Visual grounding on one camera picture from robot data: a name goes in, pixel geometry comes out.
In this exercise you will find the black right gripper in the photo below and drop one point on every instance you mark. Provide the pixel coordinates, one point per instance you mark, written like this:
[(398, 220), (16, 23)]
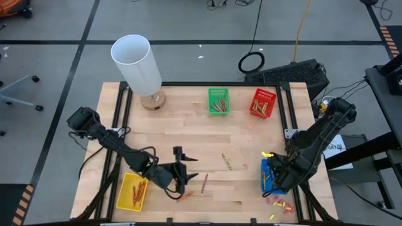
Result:
[(287, 174)]

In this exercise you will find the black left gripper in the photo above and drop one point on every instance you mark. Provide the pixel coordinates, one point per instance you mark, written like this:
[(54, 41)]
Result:
[(169, 177)]

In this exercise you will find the orange crayon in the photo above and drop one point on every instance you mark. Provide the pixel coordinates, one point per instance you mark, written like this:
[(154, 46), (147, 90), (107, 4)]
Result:
[(189, 195), (134, 195), (140, 191), (144, 187)]

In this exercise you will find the yellow plastic basket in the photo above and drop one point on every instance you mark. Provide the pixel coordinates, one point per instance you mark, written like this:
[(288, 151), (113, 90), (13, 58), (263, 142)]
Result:
[(125, 201)]

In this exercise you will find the red plastic basket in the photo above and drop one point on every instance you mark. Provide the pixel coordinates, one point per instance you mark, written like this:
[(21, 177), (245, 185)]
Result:
[(265, 94)]

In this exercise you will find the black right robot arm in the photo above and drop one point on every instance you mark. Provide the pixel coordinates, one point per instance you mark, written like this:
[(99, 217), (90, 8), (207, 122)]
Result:
[(320, 132)]

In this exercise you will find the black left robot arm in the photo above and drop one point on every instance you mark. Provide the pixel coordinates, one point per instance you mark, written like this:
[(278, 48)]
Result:
[(119, 147)]

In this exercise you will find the blue plastic basket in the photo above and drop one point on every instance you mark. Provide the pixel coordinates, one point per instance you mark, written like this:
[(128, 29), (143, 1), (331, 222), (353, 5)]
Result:
[(265, 185)]

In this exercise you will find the white paper sheet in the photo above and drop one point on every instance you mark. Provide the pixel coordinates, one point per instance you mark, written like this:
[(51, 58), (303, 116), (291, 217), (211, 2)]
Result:
[(339, 150)]

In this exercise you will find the green plastic basket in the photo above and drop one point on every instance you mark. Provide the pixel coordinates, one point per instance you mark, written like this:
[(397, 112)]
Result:
[(216, 94)]

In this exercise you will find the black perforated computer case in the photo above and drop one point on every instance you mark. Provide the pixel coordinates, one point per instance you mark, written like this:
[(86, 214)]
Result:
[(289, 75)]

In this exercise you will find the white shade wooden base lamp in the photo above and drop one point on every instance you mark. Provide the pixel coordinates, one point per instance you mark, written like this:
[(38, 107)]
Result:
[(138, 69)]

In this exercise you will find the black side table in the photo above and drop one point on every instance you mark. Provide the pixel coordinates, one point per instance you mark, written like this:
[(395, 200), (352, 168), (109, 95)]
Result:
[(381, 103)]

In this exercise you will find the grey base office chair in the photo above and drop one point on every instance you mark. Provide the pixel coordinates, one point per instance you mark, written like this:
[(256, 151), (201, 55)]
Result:
[(19, 94)]

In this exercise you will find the orange office chair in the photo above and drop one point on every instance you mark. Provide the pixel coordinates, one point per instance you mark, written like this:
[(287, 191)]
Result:
[(11, 6)]

